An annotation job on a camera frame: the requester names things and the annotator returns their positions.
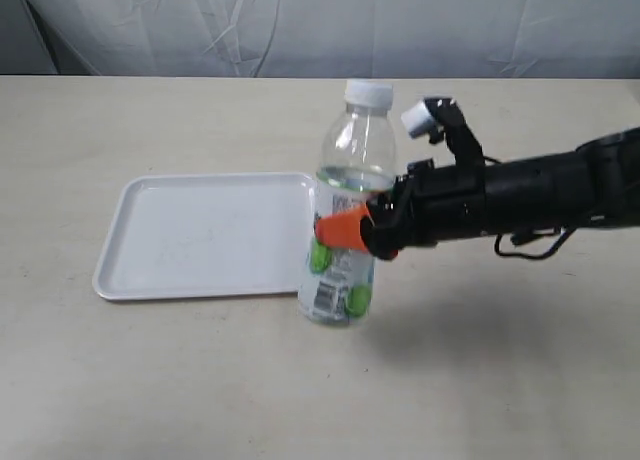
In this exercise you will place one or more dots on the white backdrop curtain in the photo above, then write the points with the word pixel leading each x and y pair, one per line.
pixel 322 38

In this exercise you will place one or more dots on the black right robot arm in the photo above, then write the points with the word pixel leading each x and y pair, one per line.
pixel 595 186

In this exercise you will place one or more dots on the white rectangular plastic tray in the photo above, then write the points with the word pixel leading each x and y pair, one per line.
pixel 207 236

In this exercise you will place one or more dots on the white wrist camera on bracket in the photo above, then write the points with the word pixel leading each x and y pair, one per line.
pixel 440 119

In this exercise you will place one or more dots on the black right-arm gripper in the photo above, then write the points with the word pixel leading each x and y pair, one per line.
pixel 425 206

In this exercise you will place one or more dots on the clear plastic water bottle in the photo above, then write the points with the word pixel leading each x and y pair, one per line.
pixel 357 158

